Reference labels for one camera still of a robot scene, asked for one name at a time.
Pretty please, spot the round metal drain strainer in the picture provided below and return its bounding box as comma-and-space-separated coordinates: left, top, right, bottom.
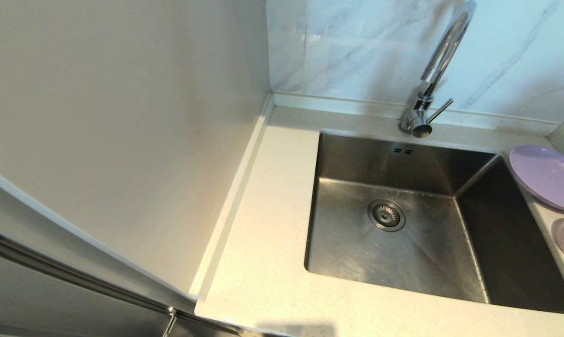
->
368, 199, 406, 232

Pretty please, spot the white tall cabinet panel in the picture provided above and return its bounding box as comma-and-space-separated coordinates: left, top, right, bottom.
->
0, 0, 272, 314

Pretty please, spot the purple plastic plate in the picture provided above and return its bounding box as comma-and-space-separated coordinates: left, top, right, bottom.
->
509, 144, 564, 212

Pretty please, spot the stainless steel appliance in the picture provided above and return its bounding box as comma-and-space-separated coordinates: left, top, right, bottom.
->
0, 185, 264, 337

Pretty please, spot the chrome gooseneck faucet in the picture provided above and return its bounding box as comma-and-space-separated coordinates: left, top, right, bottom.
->
399, 0, 477, 139

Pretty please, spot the stainless steel sink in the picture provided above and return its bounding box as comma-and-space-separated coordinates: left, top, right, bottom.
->
304, 131, 564, 314

